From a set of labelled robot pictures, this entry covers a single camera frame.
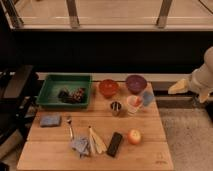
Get small metal cup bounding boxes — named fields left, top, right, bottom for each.
left=110, top=101, right=122, bottom=116

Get light blue cup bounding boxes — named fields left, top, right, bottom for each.
left=142, top=91, right=154, bottom=106

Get red yellow apple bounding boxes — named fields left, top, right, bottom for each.
left=127, top=129, right=142, bottom=145

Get black rectangular remote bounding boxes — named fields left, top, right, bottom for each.
left=107, top=132, right=123, bottom=157

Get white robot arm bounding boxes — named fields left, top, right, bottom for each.
left=168, top=46, right=213, bottom=103

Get blue sponge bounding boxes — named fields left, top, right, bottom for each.
left=40, top=115, right=61, bottom=127

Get green plastic tray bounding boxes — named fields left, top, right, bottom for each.
left=37, top=74, right=92, bottom=109

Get red bowl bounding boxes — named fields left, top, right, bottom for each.
left=99, top=79, right=119, bottom=98

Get purple bowl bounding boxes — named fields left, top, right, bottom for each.
left=125, top=75, right=147, bottom=94

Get dark grapes bunch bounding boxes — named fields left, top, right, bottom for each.
left=58, top=88, right=85, bottom=104

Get black chair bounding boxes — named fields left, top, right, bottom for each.
left=0, top=65, right=38, bottom=147

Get blue grey towel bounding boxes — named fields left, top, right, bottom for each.
left=71, top=137, right=90, bottom=157

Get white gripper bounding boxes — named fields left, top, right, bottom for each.
left=168, top=74, right=210, bottom=103

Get wooden tongs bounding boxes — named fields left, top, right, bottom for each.
left=89, top=127, right=107, bottom=154

